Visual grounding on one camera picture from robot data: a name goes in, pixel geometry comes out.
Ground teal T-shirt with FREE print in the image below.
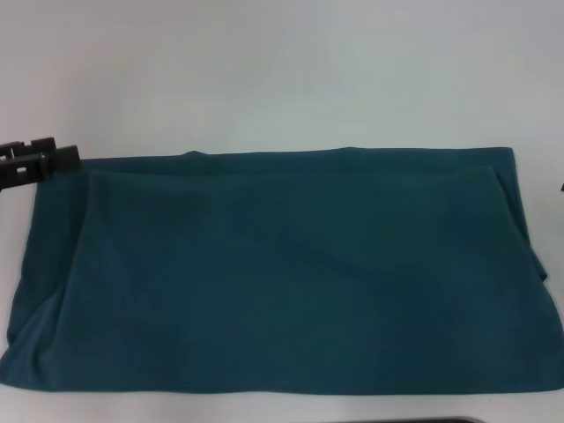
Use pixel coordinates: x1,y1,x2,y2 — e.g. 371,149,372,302
0,145,564,397

